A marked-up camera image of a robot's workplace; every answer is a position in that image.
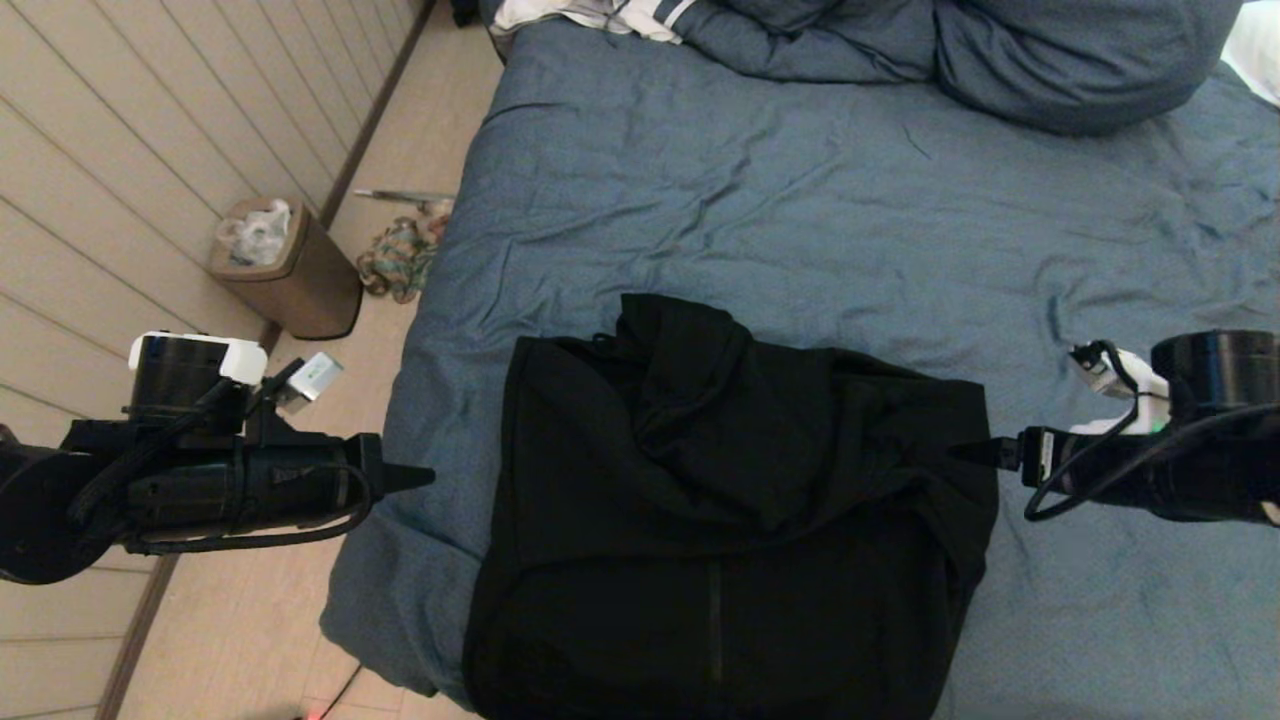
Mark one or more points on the white pillow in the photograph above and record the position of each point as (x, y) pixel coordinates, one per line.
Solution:
(1262, 50)

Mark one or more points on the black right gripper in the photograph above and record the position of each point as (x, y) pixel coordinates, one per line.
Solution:
(1150, 475)

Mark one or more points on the blue bed cover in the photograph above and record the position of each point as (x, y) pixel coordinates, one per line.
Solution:
(900, 180)

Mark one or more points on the bunched blue duvet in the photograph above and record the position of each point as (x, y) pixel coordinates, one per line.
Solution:
(1050, 60)

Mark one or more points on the clear plastic bin bag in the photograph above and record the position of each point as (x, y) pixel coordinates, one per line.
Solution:
(255, 238)

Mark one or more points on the brown trash bin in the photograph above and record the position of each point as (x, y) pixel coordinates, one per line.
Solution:
(310, 290)

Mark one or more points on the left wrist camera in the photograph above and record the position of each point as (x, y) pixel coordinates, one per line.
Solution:
(308, 380)

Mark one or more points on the multicoloured cloth bundle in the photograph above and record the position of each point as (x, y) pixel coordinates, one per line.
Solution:
(400, 262)

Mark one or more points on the white striped garment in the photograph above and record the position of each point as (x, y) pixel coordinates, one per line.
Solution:
(640, 18)

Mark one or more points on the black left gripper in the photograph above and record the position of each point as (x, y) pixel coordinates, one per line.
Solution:
(260, 490)

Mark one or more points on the small dark object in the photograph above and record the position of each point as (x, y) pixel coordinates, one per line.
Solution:
(465, 12)

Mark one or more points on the black hoodie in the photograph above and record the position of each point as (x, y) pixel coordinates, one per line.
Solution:
(700, 500)

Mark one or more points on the thin grey rod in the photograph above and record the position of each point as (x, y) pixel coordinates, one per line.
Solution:
(400, 194)

